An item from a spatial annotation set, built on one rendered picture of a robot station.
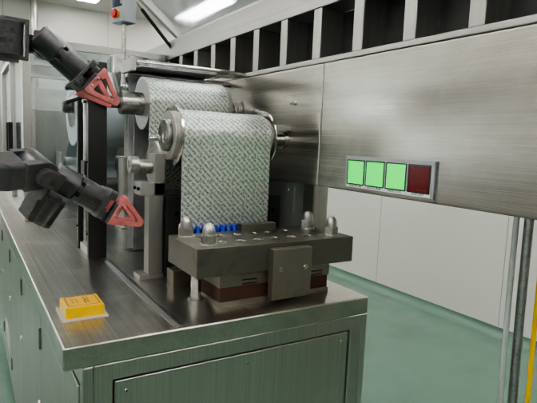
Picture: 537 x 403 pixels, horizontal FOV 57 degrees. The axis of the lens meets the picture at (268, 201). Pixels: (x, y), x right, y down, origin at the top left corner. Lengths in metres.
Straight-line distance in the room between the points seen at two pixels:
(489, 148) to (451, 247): 3.05
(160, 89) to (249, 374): 0.78
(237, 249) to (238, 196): 0.24
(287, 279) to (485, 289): 2.84
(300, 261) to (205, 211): 0.27
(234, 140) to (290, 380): 0.56
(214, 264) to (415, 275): 3.29
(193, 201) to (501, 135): 0.67
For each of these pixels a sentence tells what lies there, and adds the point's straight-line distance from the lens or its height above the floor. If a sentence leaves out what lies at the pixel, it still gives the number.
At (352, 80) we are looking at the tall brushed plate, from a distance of 1.15.
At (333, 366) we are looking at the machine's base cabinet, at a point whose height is 0.75.
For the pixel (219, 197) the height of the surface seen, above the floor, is 1.11.
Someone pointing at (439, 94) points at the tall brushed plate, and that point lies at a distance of 0.97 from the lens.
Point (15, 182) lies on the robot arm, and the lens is 1.00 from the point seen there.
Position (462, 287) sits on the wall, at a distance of 3.92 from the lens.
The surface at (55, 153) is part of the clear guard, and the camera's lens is 2.12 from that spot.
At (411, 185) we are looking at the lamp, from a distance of 0.99.
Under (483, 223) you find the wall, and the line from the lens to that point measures 3.75.
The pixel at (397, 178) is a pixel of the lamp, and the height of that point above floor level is 1.18.
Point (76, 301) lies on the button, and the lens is 1.03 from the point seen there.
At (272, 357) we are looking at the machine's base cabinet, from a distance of 1.06.
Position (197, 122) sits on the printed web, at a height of 1.28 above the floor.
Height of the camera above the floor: 1.24
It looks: 7 degrees down
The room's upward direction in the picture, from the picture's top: 2 degrees clockwise
